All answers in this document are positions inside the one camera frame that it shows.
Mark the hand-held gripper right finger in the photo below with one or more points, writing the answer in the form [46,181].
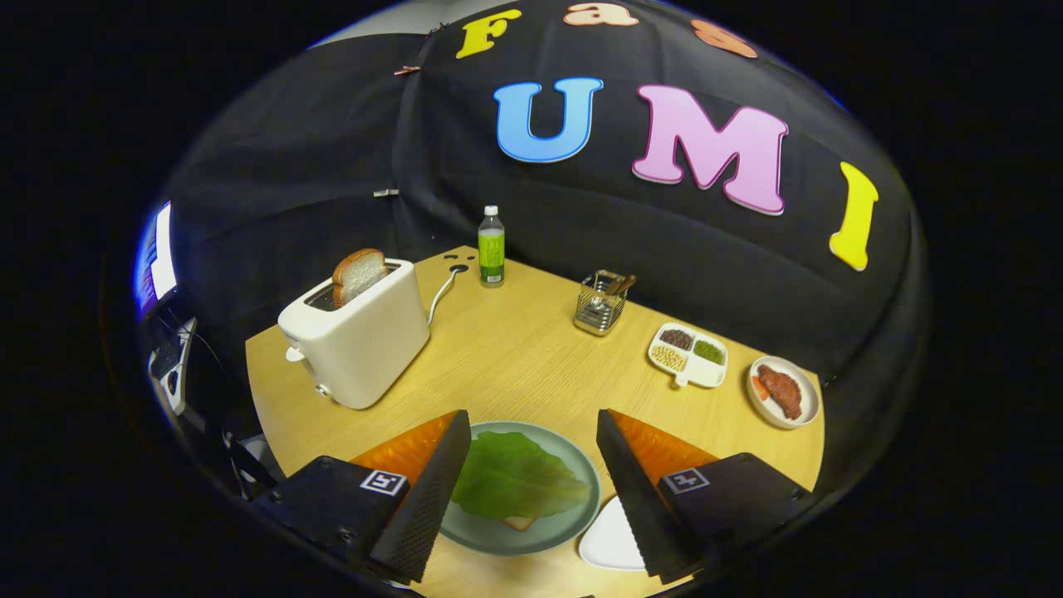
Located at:
[635,498]

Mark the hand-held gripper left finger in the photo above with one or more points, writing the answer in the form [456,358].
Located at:
[423,507]

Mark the green lettuce leaf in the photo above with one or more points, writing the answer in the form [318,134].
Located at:
[515,477]

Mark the toasted bread slice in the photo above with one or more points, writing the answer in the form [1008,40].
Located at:
[359,274]

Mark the white rounded flat plate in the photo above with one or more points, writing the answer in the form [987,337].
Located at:
[610,540]

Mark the grey-green round plate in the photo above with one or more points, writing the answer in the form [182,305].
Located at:
[531,540]

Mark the white divided dish with beans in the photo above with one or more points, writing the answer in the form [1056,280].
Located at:
[706,374]

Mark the orange food piece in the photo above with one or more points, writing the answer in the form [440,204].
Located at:
[760,388]

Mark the white toaster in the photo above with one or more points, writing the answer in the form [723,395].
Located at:
[365,349]

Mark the red meat piece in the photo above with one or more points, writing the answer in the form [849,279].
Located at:
[781,390]

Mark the white round plate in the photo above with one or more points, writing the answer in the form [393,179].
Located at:
[807,390]

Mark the green label drink bottle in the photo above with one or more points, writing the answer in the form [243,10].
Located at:
[492,253]

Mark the black backdrop cloth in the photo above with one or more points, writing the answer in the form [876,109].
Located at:
[332,166]

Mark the computer monitor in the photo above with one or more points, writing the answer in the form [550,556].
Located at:
[162,257]

